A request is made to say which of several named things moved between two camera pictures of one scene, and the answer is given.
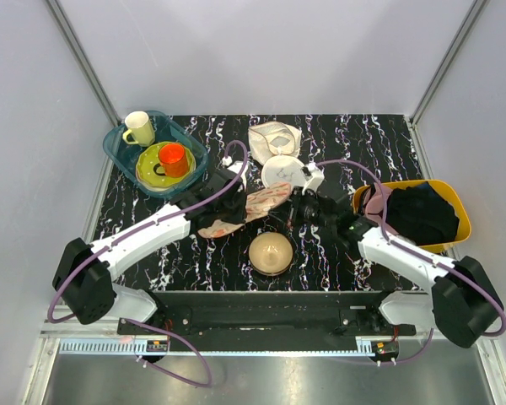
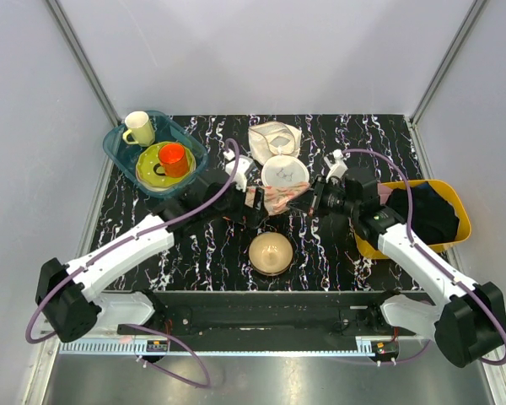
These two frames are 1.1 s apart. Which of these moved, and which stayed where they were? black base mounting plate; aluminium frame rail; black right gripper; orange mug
Moved: black right gripper
Stayed: black base mounting plate; aluminium frame rail; orange mug
